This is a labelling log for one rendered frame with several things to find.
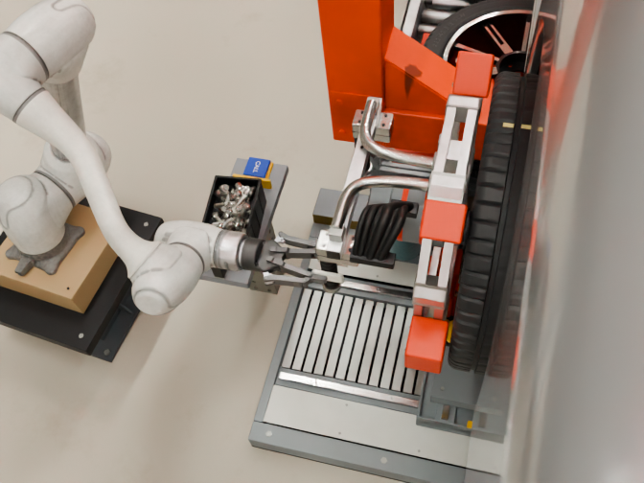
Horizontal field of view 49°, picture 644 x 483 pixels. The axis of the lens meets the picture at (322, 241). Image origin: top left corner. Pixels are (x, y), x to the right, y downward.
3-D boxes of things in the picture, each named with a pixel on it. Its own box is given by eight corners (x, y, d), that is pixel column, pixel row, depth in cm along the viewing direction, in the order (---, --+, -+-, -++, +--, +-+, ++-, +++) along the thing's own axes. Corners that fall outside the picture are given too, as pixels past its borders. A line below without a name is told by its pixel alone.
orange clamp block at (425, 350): (448, 334, 150) (440, 375, 145) (410, 328, 151) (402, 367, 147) (449, 320, 144) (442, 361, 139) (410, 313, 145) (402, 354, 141)
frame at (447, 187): (436, 376, 170) (450, 262, 124) (408, 370, 171) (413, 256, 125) (469, 192, 196) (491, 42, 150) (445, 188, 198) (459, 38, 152)
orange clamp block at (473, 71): (487, 99, 150) (494, 54, 147) (449, 94, 151) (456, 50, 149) (488, 97, 156) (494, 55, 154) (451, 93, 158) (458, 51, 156)
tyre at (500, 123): (556, 232, 200) (542, 445, 158) (471, 218, 205) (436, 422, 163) (619, 21, 152) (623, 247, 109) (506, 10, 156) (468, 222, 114)
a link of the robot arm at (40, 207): (1, 241, 216) (-31, 197, 198) (43, 199, 224) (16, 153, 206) (40, 264, 211) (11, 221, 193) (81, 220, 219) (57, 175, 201)
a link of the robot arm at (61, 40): (34, 188, 221) (81, 142, 232) (76, 218, 221) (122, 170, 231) (-15, 19, 153) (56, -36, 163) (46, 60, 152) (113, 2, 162)
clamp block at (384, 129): (390, 143, 167) (389, 128, 162) (352, 138, 169) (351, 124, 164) (394, 126, 169) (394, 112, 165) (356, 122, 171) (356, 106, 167)
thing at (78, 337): (-4, 342, 251) (-49, 304, 225) (70, 227, 274) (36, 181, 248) (119, 386, 238) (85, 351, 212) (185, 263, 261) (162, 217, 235)
